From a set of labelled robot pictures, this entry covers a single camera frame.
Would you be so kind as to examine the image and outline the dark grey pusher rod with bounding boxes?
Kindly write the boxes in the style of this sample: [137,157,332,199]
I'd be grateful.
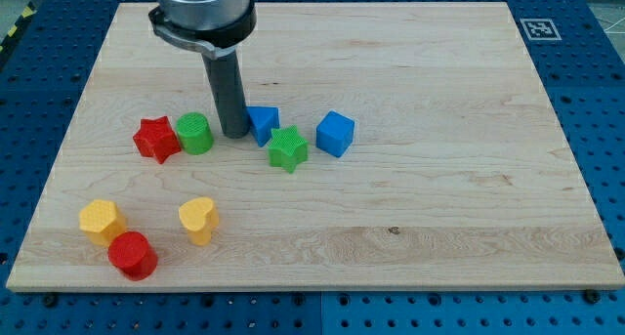
[202,51,250,139]

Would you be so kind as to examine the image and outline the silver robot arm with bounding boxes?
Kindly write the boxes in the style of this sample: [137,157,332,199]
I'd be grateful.
[148,0,257,139]

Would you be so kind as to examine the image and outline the red star block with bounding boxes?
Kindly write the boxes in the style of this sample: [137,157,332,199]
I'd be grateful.
[133,116,182,164]

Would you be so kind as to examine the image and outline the green star block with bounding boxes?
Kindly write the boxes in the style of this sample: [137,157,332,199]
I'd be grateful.
[268,125,309,174]

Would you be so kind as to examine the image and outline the blue cube block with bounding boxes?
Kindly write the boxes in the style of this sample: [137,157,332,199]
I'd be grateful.
[315,110,355,157]

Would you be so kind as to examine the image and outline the blue triangle block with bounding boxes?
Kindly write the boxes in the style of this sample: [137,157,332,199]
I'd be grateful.
[247,106,280,147]

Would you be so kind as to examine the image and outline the green cylinder block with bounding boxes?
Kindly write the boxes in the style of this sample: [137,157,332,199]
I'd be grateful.
[176,112,214,155]

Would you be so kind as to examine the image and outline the yellow heart block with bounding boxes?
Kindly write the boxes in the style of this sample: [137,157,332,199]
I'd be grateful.
[179,196,220,246]

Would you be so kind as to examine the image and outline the yellow hexagon block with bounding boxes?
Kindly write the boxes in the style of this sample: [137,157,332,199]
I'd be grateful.
[79,199,127,247]

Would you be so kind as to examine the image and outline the red cylinder block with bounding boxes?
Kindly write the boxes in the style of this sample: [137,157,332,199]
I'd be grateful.
[107,231,158,281]

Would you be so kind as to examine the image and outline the yellow black hazard tape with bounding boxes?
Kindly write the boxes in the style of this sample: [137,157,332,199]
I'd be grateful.
[1,1,37,63]

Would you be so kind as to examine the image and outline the wooden board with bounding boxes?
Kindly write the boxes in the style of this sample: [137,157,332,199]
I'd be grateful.
[7,2,624,292]

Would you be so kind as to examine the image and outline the white fiducial marker tag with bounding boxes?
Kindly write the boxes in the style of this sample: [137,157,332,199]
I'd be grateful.
[520,18,562,41]

